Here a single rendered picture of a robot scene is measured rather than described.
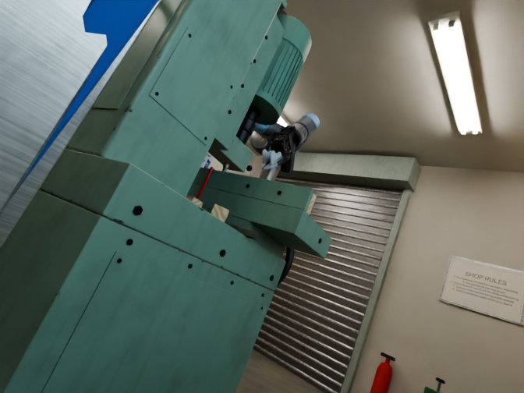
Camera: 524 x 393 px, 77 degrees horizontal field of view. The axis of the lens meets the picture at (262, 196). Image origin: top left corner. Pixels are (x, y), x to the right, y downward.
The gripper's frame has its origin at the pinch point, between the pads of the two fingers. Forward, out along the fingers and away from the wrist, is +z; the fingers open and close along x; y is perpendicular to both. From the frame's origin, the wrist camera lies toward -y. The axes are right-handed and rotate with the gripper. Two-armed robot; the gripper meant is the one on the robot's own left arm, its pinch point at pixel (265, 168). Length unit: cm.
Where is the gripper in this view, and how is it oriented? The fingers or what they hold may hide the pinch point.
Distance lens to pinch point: 117.1
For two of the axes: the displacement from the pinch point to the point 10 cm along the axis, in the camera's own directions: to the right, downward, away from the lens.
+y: -2.1, -8.0, -5.6
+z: -5.7, 5.7, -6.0
